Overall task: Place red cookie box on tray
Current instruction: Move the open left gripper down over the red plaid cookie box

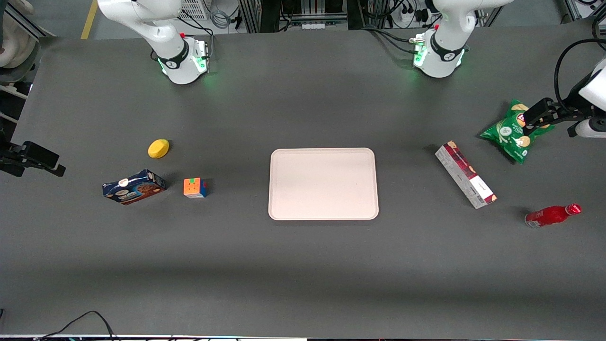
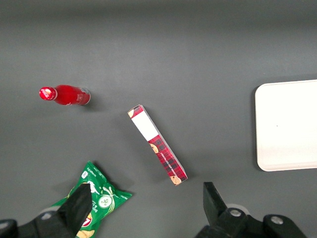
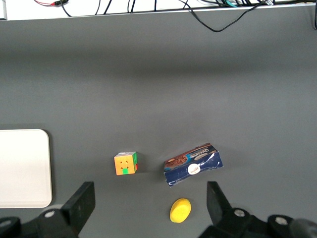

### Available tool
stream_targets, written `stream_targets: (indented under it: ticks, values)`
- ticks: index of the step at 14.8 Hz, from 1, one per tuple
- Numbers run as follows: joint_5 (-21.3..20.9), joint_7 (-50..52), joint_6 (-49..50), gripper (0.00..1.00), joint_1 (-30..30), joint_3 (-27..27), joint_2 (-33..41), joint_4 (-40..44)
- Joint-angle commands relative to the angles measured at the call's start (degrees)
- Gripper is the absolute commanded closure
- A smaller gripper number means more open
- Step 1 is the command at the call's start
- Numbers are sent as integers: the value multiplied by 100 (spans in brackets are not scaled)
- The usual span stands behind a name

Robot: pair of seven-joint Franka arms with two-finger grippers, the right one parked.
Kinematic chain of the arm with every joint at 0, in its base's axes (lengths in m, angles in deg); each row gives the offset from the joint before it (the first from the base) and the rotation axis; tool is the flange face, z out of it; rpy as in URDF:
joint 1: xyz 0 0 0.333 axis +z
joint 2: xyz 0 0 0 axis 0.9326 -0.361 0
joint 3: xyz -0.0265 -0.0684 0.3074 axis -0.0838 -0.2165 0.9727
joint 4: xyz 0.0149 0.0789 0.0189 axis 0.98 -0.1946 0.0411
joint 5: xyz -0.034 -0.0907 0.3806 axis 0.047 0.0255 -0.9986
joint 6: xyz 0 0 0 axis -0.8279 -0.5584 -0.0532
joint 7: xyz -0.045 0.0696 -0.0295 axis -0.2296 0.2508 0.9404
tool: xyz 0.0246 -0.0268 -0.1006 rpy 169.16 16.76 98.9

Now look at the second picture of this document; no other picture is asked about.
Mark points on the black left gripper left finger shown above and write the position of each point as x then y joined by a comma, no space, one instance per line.
76,210

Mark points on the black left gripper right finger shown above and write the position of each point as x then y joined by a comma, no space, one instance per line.
218,210

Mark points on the red plaid cookie box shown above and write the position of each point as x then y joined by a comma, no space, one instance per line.
158,146

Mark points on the white plastic tray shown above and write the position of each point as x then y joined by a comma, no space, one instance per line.
287,124

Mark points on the green chips bag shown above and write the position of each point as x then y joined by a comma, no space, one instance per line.
109,196

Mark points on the red soda bottle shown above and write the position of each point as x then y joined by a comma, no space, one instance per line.
69,95

